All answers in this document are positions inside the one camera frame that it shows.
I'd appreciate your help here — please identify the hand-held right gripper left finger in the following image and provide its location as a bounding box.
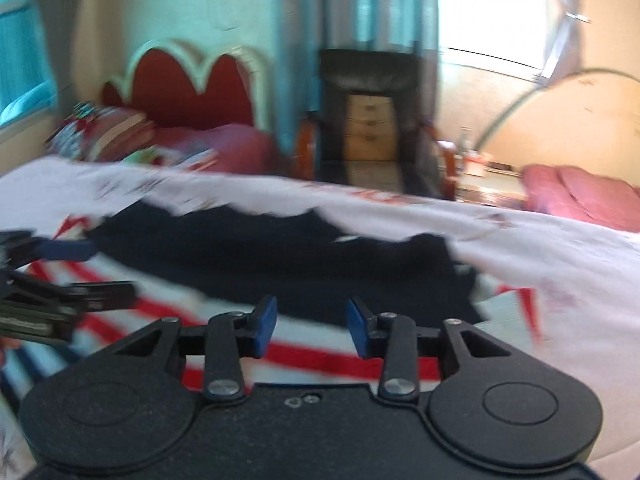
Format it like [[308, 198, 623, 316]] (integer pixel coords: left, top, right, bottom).
[[112, 295, 277, 402]]

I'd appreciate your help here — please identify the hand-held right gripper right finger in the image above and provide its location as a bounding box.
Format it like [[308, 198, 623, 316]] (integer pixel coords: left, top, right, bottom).
[[346, 297, 516, 402]]

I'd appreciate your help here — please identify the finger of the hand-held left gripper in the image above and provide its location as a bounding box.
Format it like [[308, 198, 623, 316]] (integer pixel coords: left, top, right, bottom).
[[10, 280, 139, 313], [0, 230, 97, 271]]

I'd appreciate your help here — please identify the striped knit sweater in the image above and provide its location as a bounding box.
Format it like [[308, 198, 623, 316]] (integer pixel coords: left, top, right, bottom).
[[0, 200, 543, 403]]

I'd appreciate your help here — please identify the striped pillow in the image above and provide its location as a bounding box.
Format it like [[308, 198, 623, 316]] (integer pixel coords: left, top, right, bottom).
[[47, 102, 159, 162]]

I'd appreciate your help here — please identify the colourful printed cloth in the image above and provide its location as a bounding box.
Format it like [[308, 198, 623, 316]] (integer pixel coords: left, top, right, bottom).
[[120, 144, 222, 170]]

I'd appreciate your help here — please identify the maroon pillow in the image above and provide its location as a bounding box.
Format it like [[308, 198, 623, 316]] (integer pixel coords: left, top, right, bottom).
[[154, 124, 274, 175]]

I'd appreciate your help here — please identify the red scalloped headboard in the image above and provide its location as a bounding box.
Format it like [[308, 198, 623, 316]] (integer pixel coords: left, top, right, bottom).
[[102, 37, 274, 132]]

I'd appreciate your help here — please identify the floral bed quilt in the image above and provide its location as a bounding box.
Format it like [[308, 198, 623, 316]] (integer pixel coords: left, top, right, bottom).
[[0, 156, 640, 463]]

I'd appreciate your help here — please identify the side window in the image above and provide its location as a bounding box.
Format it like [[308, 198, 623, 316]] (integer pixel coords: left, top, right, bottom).
[[0, 0, 57, 130]]

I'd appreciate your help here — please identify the grey curtain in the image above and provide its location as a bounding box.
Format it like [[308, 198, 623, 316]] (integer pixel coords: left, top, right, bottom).
[[37, 0, 87, 111]]

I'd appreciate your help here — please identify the black leather armchair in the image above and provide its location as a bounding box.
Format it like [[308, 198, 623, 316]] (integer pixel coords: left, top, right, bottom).
[[295, 49, 459, 201]]

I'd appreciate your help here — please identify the pink pillow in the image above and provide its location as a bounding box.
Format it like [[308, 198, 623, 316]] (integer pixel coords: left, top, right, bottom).
[[521, 164, 640, 234]]

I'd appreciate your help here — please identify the cream arched headboard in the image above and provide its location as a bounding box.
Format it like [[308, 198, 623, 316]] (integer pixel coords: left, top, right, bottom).
[[472, 67, 640, 182]]

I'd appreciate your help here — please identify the teal curtain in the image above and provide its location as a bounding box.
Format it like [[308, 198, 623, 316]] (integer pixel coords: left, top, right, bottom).
[[272, 0, 442, 157]]

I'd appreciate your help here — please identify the bright window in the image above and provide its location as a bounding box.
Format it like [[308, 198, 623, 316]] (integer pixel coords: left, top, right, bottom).
[[435, 0, 557, 72]]

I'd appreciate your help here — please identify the white tied curtain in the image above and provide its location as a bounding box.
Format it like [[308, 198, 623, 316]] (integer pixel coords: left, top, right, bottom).
[[537, 0, 594, 87]]

